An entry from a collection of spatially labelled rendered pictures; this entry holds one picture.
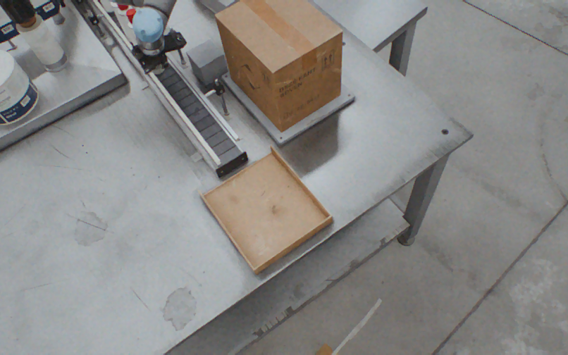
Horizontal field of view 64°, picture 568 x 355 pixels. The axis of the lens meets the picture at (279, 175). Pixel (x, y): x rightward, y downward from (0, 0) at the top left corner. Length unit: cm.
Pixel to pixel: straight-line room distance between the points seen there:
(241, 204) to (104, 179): 45
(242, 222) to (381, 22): 92
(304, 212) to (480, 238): 116
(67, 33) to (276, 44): 94
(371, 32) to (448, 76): 112
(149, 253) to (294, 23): 77
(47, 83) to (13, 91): 16
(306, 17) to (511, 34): 194
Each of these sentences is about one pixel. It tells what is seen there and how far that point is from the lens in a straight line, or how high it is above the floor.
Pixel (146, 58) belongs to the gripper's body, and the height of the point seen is 106.
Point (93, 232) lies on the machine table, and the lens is 145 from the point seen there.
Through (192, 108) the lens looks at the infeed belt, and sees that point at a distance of 152.
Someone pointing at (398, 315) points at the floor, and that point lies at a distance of 209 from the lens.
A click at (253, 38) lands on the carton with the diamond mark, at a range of 133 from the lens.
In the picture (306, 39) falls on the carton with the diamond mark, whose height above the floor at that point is 112.
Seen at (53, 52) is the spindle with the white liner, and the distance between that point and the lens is 180.
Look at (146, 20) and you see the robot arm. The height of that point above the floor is 124.
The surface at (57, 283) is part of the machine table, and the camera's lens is 144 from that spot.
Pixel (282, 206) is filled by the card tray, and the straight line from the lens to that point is 132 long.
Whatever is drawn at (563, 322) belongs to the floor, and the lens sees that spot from 228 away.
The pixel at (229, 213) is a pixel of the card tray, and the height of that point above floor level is 83.
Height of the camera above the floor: 201
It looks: 59 degrees down
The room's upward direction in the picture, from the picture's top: 10 degrees counter-clockwise
